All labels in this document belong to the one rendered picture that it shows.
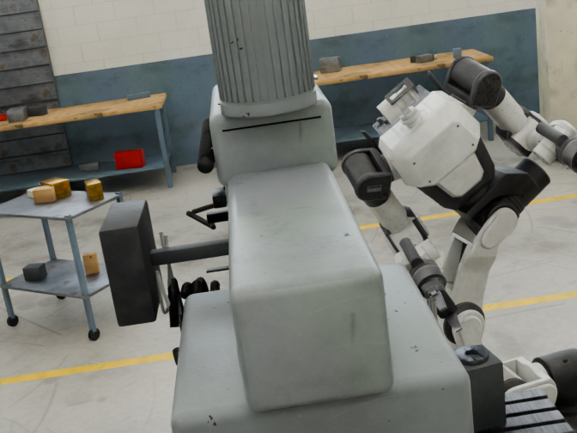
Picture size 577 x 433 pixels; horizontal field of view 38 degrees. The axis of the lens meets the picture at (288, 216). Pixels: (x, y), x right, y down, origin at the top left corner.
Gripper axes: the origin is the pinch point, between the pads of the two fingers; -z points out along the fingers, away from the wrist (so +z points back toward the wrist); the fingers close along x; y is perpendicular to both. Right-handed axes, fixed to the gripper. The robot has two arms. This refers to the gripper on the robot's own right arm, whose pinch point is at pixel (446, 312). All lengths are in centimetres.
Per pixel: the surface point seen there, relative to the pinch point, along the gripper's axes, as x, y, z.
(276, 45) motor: 99, 5, -6
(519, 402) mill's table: -32.1, 2.5, -14.2
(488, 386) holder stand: -11.3, -1.2, -18.8
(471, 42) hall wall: -395, 144, 647
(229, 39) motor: 104, -2, -2
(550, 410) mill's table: -32.5, 8.6, -20.9
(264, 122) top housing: 84, -6, -2
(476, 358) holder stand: -5.3, 0.1, -13.9
